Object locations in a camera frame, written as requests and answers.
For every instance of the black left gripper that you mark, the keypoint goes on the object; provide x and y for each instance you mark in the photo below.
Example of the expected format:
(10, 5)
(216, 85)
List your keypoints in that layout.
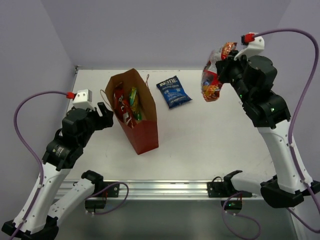
(100, 118)

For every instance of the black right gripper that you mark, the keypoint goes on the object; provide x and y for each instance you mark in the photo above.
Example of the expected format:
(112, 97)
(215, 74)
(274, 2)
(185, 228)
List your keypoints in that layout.
(223, 66)

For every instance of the red Doritos chip bag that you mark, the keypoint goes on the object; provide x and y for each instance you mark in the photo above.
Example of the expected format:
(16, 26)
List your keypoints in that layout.
(122, 106)

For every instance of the red patterned snack bag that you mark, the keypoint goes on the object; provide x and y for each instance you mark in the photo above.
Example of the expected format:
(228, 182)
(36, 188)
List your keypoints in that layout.
(210, 84)

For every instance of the red brown paper bag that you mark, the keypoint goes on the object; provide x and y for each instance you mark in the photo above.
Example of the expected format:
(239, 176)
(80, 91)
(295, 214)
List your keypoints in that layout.
(144, 135)

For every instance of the blue Kettle potato chips bag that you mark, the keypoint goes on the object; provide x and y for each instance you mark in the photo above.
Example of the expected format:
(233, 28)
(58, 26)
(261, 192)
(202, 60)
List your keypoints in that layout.
(173, 92)

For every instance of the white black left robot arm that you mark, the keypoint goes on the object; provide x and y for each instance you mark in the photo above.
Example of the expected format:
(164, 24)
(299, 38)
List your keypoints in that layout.
(40, 217)

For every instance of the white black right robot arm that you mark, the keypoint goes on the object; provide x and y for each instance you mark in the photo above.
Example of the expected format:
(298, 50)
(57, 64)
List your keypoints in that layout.
(252, 79)

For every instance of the green yellow candy packet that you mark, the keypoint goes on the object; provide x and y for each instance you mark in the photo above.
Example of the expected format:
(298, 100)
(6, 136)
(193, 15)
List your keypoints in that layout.
(134, 103)

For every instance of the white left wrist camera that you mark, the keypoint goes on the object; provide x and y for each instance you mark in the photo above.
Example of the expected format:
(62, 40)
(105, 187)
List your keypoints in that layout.
(83, 100)

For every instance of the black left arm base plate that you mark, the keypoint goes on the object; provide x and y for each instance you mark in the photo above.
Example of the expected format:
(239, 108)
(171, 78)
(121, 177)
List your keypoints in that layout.
(106, 189)

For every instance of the aluminium front mounting rail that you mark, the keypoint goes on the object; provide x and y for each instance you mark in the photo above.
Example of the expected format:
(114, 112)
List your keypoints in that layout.
(157, 190)

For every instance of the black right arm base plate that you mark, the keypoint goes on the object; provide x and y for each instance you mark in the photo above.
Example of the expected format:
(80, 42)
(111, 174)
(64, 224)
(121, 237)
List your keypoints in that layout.
(222, 187)

